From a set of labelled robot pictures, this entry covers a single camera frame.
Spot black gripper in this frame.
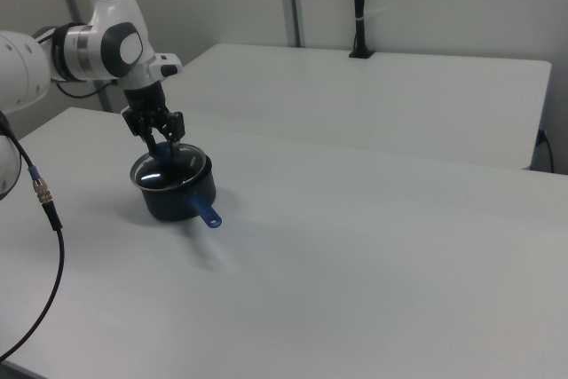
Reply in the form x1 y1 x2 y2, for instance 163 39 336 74
122 84 186 161

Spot glass lid with blue knob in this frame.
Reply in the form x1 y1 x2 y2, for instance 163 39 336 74
129 140 210 193

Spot white background table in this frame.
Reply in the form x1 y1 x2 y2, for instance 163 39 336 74
177 43 553 172

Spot black pole with base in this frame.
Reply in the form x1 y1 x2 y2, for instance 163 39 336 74
348 0 376 60

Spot dark saucepan with blue handle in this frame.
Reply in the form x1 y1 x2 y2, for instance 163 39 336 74
132 147 223 230

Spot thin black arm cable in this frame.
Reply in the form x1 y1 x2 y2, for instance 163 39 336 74
53 79 120 99

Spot black cable with metal connector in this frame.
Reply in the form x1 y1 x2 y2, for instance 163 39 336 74
0 111 67 363

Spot black cable with blue plug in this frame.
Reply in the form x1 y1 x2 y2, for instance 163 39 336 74
536 129 556 173

